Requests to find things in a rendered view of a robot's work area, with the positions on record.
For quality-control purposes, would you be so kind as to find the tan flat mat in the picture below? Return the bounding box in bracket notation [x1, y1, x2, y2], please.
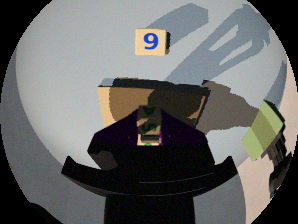
[97, 86, 206, 127]

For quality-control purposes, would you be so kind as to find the tan block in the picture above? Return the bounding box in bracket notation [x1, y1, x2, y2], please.
[136, 28, 167, 56]
[137, 105, 162, 135]
[140, 135, 160, 145]

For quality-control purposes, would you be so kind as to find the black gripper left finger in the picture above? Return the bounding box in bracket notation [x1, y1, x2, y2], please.
[91, 109, 138, 145]

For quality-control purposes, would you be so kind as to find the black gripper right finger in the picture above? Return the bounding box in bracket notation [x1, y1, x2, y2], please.
[160, 109, 208, 145]

